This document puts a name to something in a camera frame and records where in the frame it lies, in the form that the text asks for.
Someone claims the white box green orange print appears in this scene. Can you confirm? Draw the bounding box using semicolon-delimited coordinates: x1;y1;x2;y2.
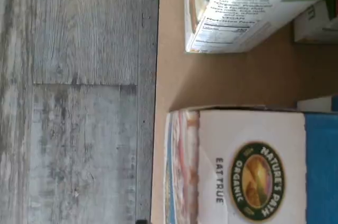
293;0;338;44

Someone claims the green white Apple Cinnamon box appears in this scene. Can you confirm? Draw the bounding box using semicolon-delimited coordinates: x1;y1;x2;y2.
184;0;338;54

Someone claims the plain white box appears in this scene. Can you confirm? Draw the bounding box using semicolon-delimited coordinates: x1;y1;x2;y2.
297;96;338;113

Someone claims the blue white Flax Plus box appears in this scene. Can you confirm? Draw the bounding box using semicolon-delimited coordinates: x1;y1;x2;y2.
164;106;338;224

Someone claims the tan shelf board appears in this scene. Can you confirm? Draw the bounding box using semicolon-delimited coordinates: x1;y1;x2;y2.
149;0;338;224

